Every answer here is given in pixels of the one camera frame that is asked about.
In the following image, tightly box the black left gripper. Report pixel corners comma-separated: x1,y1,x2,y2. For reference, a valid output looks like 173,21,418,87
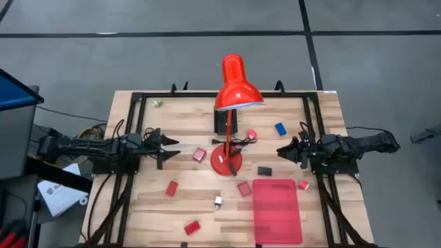
143,127,182,170

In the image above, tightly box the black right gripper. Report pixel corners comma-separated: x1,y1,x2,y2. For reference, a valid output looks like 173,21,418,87
276,136,316,169

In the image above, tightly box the red multiport charger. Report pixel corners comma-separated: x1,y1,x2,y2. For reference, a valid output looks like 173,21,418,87
236,180,253,198
192,147,207,163
183,220,201,236
165,180,179,198

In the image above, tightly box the pink translucent tray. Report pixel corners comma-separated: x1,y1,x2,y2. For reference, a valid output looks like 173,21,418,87
251,178,304,246

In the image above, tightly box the black square box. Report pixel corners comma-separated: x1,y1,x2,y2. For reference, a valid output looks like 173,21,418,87
213,109,238,135

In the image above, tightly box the red desk lamp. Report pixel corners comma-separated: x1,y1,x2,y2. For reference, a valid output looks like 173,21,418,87
209,53,265,177

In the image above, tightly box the black diagonal bar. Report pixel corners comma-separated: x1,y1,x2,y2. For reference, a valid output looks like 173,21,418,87
25,156,94,194

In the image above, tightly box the white printed paper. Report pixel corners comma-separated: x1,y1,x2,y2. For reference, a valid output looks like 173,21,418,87
37,163,90,218

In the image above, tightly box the grey cabinet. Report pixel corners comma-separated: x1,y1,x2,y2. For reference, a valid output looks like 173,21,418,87
0,85,41,180

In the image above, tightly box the dark framed monitor screen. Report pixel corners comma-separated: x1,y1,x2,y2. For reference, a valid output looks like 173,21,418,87
0,68,45,112

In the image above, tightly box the red black object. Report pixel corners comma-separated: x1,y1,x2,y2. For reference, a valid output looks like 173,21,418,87
0,220,28,248

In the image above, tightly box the black lamp power cable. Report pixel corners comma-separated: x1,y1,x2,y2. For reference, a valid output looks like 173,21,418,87
211,135,258,176

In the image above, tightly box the black aluminium table frame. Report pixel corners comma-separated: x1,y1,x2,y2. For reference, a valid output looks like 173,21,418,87
79,90,380,248

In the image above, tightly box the black floor cable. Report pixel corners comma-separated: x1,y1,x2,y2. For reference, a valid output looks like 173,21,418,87
346,126,392,135
36,105,108,123

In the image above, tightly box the yellow cable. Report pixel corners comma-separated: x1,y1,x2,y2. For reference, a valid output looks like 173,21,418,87
76,125,106,141

